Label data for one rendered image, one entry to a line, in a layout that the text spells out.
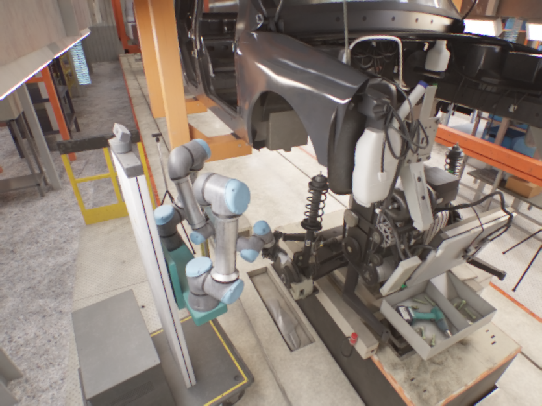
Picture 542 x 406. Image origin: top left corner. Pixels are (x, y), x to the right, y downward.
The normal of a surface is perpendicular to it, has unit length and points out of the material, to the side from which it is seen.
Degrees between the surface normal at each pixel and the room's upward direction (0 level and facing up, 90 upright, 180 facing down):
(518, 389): 0
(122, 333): 0
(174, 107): 90
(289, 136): 90
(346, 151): 92
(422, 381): 0
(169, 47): 90
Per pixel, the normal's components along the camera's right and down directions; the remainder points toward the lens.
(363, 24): 0.32, 0.53
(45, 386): 0.00, -0.85
